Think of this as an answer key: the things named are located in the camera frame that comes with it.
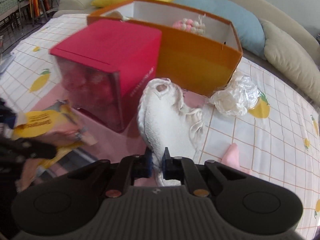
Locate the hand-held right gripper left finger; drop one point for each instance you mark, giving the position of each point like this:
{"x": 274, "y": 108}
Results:
{"x": 148, "y": 165}

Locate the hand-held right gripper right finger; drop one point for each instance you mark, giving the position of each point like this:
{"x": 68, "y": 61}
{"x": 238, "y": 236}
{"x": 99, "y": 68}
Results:
{"x": 166, "y": 165}

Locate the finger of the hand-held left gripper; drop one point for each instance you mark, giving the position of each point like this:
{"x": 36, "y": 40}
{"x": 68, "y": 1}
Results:
{"x": 30, "y": 149}
{"x": 6, "y": 120}

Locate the yellow packet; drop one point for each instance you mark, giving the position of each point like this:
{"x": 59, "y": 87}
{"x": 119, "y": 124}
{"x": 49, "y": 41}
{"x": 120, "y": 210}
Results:
{"x": 40, "y": 120}

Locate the white frilly plush cloth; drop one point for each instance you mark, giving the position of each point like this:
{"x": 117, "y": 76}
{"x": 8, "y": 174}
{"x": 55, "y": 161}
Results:
{"x": 165, "y": 125}

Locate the orange cardboard box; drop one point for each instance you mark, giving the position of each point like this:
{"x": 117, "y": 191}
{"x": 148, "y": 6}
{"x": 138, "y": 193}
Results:
{"x": 195, "y": 62}

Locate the pink white knitted toy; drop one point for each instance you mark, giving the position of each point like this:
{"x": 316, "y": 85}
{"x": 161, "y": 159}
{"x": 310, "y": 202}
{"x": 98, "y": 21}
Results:
{"x": 185, "y": 25}

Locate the pink mat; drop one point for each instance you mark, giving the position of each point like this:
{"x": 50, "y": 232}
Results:
{"x": 117, "y": 150}

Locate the red plastic pieces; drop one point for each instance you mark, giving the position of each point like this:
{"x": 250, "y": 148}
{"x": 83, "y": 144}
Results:
{"x": 85, "y": 87}

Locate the crumpled clear plastic wrap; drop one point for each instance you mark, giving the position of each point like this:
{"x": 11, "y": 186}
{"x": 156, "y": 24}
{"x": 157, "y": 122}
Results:
{"x": 237, "y": 92}

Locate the red yellow bag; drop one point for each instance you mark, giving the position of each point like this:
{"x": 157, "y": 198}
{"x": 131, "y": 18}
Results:
{"x": 37, "y": 3}

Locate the clear container with pink lid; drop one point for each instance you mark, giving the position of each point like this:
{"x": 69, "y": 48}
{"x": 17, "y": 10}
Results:
{"x": 112, "y": 45}

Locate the blue pillow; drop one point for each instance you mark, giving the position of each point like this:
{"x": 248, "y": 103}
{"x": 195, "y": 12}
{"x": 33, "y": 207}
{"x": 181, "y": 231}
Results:
{"x": 237, "y": 22}

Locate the beige pillow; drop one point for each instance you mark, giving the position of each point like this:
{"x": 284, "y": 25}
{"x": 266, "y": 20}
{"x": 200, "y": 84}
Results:
{"x": 287, "y": 55}

